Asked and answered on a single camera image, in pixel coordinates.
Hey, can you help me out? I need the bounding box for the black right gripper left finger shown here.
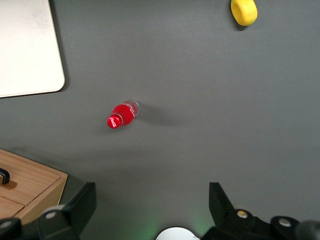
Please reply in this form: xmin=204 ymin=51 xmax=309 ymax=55
xmin=36 ymin=182 xmax=97 ymax=240

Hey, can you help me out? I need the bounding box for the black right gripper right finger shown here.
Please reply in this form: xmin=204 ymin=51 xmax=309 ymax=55
xmin=202 ymin=182 xmax=276 ymax=240

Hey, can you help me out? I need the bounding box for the wooden drawer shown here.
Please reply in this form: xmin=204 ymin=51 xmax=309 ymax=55
xmin=0 ymin=149 xmax=63 ymax=206
xmin=0 ymin=196 xmax=25 ymax=221

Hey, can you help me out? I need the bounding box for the wooden drawer cabinet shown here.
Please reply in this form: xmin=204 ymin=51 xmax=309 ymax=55
xmin=0 ymin=148 xmax=69 ymax=226

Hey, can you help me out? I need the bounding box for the red cola bottle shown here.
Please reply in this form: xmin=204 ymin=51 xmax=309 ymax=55
xmin=106 ymin=99 xmax=140 ymax=130

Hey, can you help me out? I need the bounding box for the beige rectangular tray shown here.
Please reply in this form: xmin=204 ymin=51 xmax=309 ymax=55
xmin=0 ymin=0 xmax=66 ymax=99

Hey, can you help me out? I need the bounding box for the yellow lemon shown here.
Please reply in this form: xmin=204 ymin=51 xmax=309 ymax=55
xmin=230 ymin=0 xmax=258 ymax=27

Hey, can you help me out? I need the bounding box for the black lower drawer handle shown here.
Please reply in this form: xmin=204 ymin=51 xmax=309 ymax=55
xmin=0 ymin=167 xmax=11 ymax=186

